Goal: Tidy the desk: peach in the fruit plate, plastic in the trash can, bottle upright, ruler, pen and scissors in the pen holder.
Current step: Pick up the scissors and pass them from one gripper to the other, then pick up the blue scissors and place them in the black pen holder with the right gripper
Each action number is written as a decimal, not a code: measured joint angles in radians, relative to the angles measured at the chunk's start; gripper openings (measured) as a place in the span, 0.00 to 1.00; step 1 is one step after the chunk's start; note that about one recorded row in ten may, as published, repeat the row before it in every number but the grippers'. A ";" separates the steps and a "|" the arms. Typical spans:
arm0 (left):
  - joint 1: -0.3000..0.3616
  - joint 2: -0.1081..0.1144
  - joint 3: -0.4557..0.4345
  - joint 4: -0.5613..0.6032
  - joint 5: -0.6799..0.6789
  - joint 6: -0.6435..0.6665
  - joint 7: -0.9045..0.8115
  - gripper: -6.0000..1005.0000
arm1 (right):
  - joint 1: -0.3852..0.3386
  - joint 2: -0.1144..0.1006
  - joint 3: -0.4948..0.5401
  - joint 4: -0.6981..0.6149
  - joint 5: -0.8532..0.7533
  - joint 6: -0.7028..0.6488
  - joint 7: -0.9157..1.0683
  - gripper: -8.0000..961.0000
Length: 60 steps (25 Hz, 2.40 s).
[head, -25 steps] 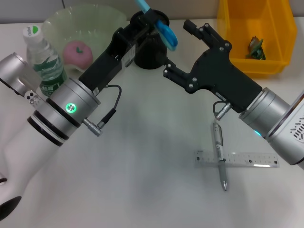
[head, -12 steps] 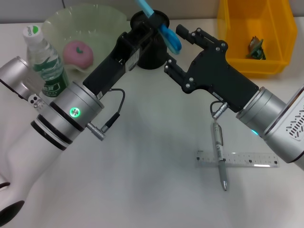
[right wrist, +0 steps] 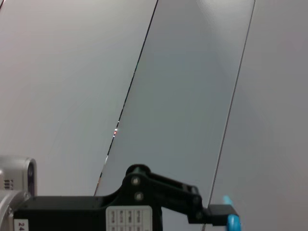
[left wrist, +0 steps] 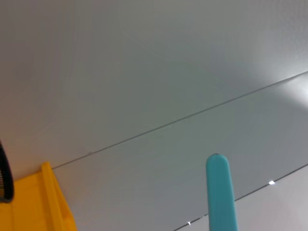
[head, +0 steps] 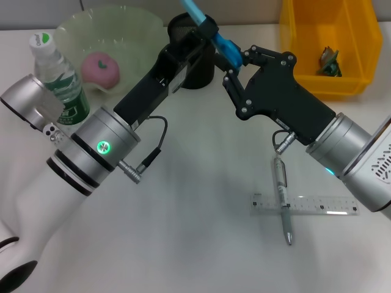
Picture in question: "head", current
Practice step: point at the green plastic wrapper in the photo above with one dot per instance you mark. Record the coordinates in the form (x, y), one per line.
(330, 65)

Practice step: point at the clear green-label water bottle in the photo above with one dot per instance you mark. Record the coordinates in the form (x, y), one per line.
(61, 79)

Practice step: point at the black mesh pen holder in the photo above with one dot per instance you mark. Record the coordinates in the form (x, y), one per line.
(201, 76)

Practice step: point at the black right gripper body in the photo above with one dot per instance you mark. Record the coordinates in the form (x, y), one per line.
(281, 97)

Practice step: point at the grey click pen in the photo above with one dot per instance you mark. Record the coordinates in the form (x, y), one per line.
(285, 219)

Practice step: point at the yellow plastic bin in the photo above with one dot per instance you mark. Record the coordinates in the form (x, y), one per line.
(330, 88)

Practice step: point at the blue capped scissors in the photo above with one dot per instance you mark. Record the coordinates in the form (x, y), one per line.
(229, 50)

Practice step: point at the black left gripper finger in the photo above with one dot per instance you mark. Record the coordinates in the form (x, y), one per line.
(209, 29)

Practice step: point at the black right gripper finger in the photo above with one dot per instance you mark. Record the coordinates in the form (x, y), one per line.
(262, 56)
(236, 88)

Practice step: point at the transparent plastic ruler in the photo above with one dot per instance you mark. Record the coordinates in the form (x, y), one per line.
(320, 204)

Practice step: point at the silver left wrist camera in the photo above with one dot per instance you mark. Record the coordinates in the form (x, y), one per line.
(24, 94)

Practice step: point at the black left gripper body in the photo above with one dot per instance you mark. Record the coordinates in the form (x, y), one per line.
(152, 91)

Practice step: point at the translucent green fruit bowl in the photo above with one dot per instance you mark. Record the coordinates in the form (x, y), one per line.
(128, 36)

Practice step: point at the pink toy peach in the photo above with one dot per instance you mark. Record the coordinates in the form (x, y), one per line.
(100, 73)

